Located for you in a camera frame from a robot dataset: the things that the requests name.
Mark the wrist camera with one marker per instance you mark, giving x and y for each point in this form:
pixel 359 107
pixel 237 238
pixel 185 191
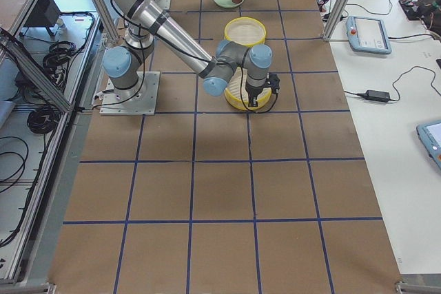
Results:
pixel 273 82

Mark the teach pendant far side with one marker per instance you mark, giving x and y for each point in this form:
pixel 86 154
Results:
pixel 429 135

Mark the yellow steamer basket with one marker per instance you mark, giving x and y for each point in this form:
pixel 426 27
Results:
pixel 237 96
pixel 246 31

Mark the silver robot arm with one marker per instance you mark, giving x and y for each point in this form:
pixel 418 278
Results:
pixel 216 71

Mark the black power adapter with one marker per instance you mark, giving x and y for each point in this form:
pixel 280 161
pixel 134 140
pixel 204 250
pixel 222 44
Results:
pixel 375 95

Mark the black circuit board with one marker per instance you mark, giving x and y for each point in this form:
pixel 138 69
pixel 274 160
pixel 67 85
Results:
pixel 414 10

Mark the teach pendant near post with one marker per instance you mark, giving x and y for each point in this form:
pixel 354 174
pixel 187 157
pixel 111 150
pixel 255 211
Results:
pixel 367 35

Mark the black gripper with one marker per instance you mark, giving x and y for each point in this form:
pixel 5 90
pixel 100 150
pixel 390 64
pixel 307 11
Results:
pixel 253 91

